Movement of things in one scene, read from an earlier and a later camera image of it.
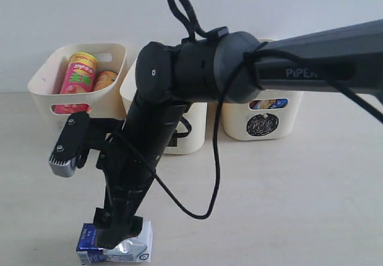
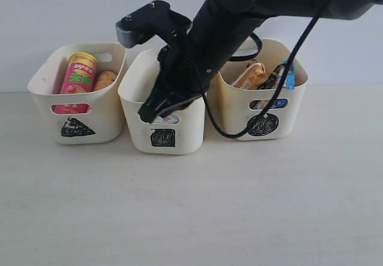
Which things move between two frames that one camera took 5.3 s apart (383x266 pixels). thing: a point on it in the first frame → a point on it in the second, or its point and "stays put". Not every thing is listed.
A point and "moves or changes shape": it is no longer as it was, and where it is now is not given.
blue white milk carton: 134,250 moves or changes shape
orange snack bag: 260,104 moves or changes shape
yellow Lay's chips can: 103,79 stays put
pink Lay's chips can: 79,76 stays put
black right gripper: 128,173 → 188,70
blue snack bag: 279,103 moves or changes shape
